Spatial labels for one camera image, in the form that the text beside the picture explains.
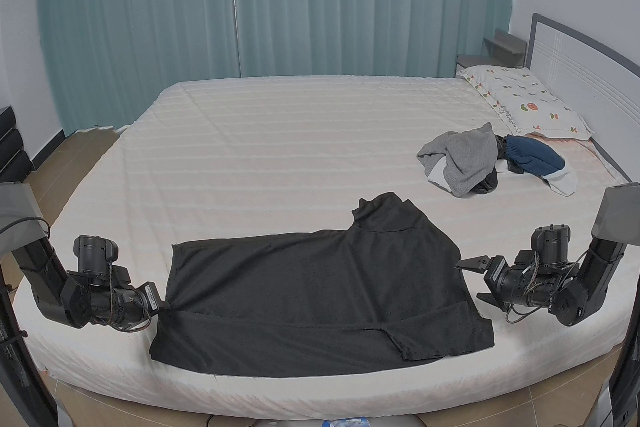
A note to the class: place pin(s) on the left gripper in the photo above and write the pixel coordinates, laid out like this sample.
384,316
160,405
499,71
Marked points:
132,310

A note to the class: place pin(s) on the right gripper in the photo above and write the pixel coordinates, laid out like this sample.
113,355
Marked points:
520,287

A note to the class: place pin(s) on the black T-shirt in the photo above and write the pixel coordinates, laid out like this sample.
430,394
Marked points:
310,285

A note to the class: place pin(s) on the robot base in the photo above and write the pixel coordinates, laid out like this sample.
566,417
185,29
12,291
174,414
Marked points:
300,421

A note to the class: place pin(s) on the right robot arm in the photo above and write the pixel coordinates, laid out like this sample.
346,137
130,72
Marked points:
595,275

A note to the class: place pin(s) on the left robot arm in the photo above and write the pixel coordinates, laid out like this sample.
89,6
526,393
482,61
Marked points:
50,285

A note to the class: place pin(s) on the black garment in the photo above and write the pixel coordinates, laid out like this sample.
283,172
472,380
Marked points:
487,182

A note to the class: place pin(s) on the white garment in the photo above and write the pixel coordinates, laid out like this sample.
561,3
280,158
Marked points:
562,180
436,177

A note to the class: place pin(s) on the grey garment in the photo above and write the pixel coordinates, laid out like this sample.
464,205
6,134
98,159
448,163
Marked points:
465,157

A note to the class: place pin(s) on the dark blue garment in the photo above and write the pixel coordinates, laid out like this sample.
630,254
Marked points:
535,155

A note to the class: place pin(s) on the pale pink pillow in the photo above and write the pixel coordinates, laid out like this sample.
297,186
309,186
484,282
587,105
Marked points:
565,138

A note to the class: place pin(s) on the white printed pillow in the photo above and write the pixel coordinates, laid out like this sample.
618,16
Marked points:
530,102

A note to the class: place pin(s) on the black chest of drawers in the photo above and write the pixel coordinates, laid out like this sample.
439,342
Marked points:
12,145

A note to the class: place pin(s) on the bed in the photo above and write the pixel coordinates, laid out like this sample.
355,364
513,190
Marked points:
275,140

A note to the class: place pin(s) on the grey bedside table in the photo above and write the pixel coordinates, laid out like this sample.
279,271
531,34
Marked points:
502,44

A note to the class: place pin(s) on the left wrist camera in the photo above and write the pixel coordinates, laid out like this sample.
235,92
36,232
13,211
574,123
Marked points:
121,276

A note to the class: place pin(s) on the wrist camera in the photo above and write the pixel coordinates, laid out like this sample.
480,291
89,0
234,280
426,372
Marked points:
121,276
526,261

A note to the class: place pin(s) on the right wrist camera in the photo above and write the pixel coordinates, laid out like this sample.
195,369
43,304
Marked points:
526,261

